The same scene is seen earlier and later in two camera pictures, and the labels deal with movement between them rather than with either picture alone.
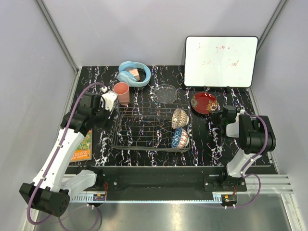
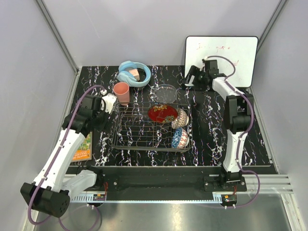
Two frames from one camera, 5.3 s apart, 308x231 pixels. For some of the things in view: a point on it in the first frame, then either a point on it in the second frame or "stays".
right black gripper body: x=216 y=118 to x=199 y=82
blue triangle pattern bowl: x=180 y=139 stays
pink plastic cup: x=122 y=89 stays
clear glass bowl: x=165 y=94 stays
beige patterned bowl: x=179 y=118 stays
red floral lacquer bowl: x=205 y=103 to x=162 y=113
